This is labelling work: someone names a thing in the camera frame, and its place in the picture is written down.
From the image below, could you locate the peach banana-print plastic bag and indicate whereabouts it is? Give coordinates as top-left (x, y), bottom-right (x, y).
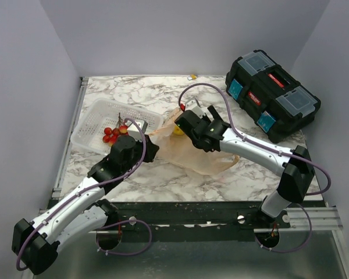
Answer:
top-left (149, 108), bottom-right (240, 176)

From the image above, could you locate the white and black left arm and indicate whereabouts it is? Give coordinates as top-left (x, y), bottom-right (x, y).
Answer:
top-left (12, 135), bottom-right (159, 275)

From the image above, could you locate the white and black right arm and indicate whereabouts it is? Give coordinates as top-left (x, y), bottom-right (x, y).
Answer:
top-left (174, 106), bottom-right (315, 228)

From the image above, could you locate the red fake cherry bunch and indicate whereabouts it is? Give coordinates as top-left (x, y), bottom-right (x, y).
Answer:
top-left (102, 113), bottom-right (128, 146)

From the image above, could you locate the yellow fake fruit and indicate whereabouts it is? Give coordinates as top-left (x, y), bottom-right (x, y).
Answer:
top-left (172, 126), bottom-right (184, 135)

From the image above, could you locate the white perforated plastic basket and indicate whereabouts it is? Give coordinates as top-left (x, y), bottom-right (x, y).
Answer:
top-left (70, 98), bottom-right (163, 155)

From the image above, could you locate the yellow hex key set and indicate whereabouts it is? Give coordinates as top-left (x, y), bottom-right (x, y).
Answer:
top-left (187, 74), bottom-right (198, 80)

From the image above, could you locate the black toolbox with blue latches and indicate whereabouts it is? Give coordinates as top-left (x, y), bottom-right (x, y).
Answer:
top-left (225, 49), bottom-right (321, 144)

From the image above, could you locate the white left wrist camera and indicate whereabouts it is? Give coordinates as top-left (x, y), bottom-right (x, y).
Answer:
top-left (124, 118), bottom-right (148, 142)

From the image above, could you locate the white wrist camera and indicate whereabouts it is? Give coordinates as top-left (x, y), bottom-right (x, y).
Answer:
top-left (124, 118), bottom-right (148, 142)
top-left (180, 98), bottom-right (205, 119)

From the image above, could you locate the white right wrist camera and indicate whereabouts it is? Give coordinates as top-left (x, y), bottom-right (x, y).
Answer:
top-left (180, 98), bottom-right (205, 119)

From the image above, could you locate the black mounting rail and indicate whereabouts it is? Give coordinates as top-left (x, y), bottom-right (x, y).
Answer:
top-left (48, 200), bottom-right (297, 244)

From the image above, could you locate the aluminium frame extrusion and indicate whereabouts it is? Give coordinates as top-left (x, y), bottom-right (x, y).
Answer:
top-left (280, 207), bottom-right (343, 231)

